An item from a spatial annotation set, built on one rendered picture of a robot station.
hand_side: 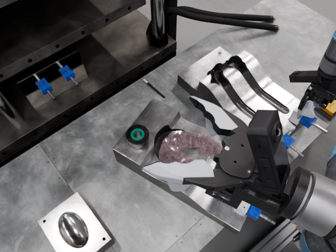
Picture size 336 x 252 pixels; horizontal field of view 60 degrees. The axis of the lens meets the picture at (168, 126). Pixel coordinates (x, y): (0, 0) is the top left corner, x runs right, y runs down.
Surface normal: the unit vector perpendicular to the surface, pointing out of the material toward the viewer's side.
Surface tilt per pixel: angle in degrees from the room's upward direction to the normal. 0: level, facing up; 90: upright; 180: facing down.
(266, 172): 82
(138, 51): 0
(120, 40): 0
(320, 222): 54
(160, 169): 34
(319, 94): 82
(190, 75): 0
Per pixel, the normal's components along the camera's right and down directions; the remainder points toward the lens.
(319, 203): -0.18, -0.18
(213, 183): 0.07, -0.61
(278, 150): 0.79, 0.07
